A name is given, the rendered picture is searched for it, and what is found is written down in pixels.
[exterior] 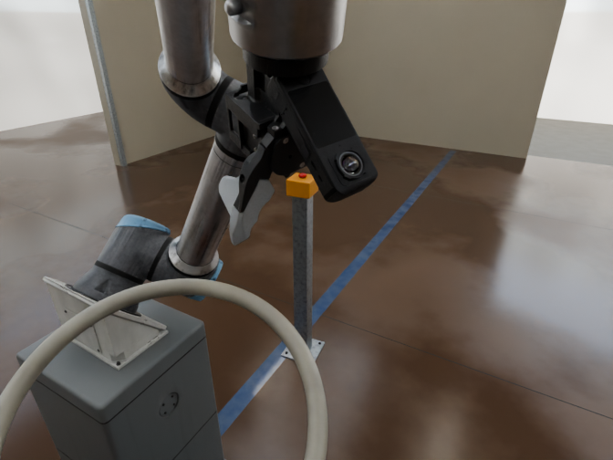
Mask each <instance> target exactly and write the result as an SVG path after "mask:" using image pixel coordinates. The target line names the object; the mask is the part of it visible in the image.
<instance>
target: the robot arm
mask: <svg viewBox="0 0 613 460"><path fill-rule="evenodd" d="M215 1H216V0H155V5H156V10H157V16H158V21H159V26H160V31H161V42H162V46H163V50H162V52H161V54H160V57H159V61H158V70H159V74H160V78H161V83H162V85H163V87H164V88H165V90H166V91H167V92H168V94H169V95H170V97H171V98H172V99H173V100H174V101H175V103H176V104H177V105H178V106H179V107H180V108H181V109H182V110H184V111H185V112H186V113H187V114H188V115H190V116H191V117H192V118H194V119H195V120H197V121H198V122H200V123H201V124H202V125H204V126H206V127H208V128H210V129H212V130H214V131H216V133H215V136H214V143H213V147H212V149H211V152H210V155H209V158H208V161H207V163H206V165H205V168H204V171H203V175H202V178H201V180H200V183H199V186H198V188H197V191H196V194H195V196H194V199H193V202H192V206H191V209H190V212H189V214H188V216H187V219H186V222H185V225H184V228H183V229H182V234H181V235H180V236H178V237H176V238H175V239H174V238H172V237H170V236H169V235H170V234H171V230H170V229H169V228H167V227H165V226H164V225H161V224H158V223H156V222H154V221H151V220H150V219H147V218H144V217H141V216H138V215H135V214H126V215H124V216H123V217H122V219H121V220H120V221H119V223H118V225H116V227H115V229H114V231H113V233H112V235H111V236H110V238H109V240H108V242H107V244H106V245H105V246H104V248H103V250H102V252H101V253H100V255H99V257H98V259H97V261H96V263H95V264H94V266H93V267H92V268H91V269H90V270H89V271H88V272H87V273H86V274H85V275H83V276H82V277H81V278H80V279H78V280H77V281H76V282H75V284H74V286H73V288H74V289H75V290H77V291H79V292H81V293H83V294H85V295H88V296H90V297H92V298H95V299H97V300H102V299H104V298H107V297H109V296H111V295H114V294H116V293H119V292H120V291H123V290H125V289H128V288H133V287H136V286H139V285H143V283H144V281H145V279H147V280H149V281H151V282H155V281H161V280H167V279H177V278H197V279H207V280H212V281H215V280H216V278H217V277H218V275H219V273H220V271H221V269H222V267H223V261H222V260H221V259H219V255H218V251H217V248H218V246H219V245H220V243H221V241H222V239H223V235H224V233H225V231H226V229H227V227H228V225H229V224H230V227H229V232H230V237H231V241H232V243H233V245H234V246H236V245H238V244H240V243H242V242H243V241H244V240H246V239H248V238H249V237H250V233H251V230H252V227H253V226H254V224H255V223H256V222H257V220H258V215H259V213H260V211H261V209H262V207H263V206H264V205H265V204H266V203H267V202H268V201H269V200H270V199H271V197H272V195H273V193H274V191H275V189H274V187H273V185H272V184H271V183H270V181H269V180H268V179H270V177H271V174H272V172H274V173H275V174H277V175H284V176H285V178H287V177H289V175H290V173H293V172H295V171H297V170H300V169H302V168H304V167H306V166H307V168H308V169H309V171H310V172H311V174H312V176H313V178H314V180H315V182H316V184H317V187H318V189H319V190H320V192H321V193H322V195H323V197H324V199H325V200H326V201H327V202H331V203H334V202H338V201H341V200H343V199H345V198H347V197H350V196H351V195H353V194H355V193H359V192H361V191H363V190H364V189H365V188H367V187H368V186H369V185H371V184H372V183H373V182H374V181H375V180H376V178H377V176H378V171H377V169H376V167H375V166H374V164H373V162H372V160H371V159H370V157H369V155H368V153H367V151H366V149H365V147H364V145H363V143H362V142H361V140H360V138H359V136H358V134H357V132H356V131H355V129H354V127H353V125H352V123H351V121H350V119H349V118H348V115H347V113H346V112H345V110H344V108H343V107H342V105H341V103H340V101H339V99H338V96H337V95H336V93H335V91H334V90H333V88H332V86H331V84H330V83H329V81H328V79H327V76H326V74H325V72H324V71H323V69H322V68H323V67H324V66H325V65H326V64H327V62H328V54H329V52H330V51H332V50H333V49H335V48H337V46H338V45H339V44H340V43H341V41H342V37H343V32H344V24H345V16H346V8H347V1H348V0H226V2H225V4H224V10H225V12H226V14H227V15H228V23H229V32H230V35H231V38H232V40H233V42H234V43H235V44H236V45H237V46H239V47H240V48H242V49H243V58H244V62H245V63H246V73H247V83H242V82H240V81H238V80H237V79H235V78H232V77H230V76H228V75H227V74H226V73H224V72H223V71H222V70H221V66H220V62H219V59H218V58H217V56H216V55H215V54H214V52H213V45H214V23H215Z"/></svg>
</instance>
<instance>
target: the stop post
mask: <svg viewBox="0 0 613 460"><path fill-rule="evenodd" d="M299 174H300V172H296V173H295V174H294V175H292V176H291V177H289V178H288V179H287V180H286V195H289V196H292V218H293V269H294V321H295V329H296V330H297V331H298V333H299V334H300V335H301V337H302V338H303V340H304V341H305V343H306V345H307V346H308V348H309V350H310V352H311V354H312V356H313V358H314V360H315V361H316V359H317V356H318V355H319V353H320V352H321V350H322V348H323V346H324V344H325V342H324V341H320V340H314V339H312V280H313V195H314V194H315V193H316V192H317V191H318V187H317V184H316V182H315V180H314V178H313V176H312V174H307V175H306V177H304V178H302V177H299V176H298V175H299ZM281 356H282V357H285V358H288V359H290V360H294V359H293V357H292V355H291V353H290V351H289V350H288V348H287V347H286V348H285V350H284V351H283V353H282V354H281Z"/></svg>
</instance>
